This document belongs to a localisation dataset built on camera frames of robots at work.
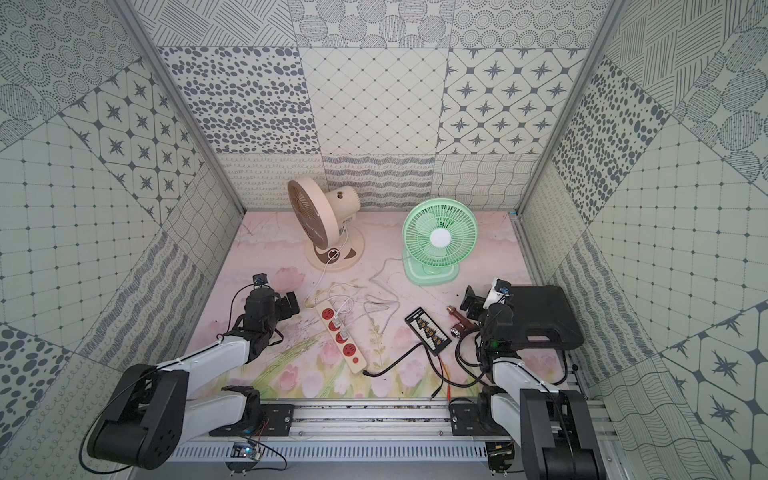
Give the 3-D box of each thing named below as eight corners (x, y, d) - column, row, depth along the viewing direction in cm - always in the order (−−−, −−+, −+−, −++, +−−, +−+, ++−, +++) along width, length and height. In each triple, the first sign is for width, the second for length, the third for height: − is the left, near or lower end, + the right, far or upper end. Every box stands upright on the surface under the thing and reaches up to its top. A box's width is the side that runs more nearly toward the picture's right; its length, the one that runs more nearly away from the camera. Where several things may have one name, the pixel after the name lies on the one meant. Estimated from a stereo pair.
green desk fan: (403, 289, 101) (405, 228, 76) (402, 262, 108) (404, 198, 84) (462, 289, 101) (483, 228, 76) (457, 262, 108) (476, 198, 84)
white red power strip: (355, 376, 82) (354, 373, 80) (318, 307, 96) (316, 303, 93) (368, 367, 84) (367, 364, 81) (329, 301, 97) (328, 297, 95)
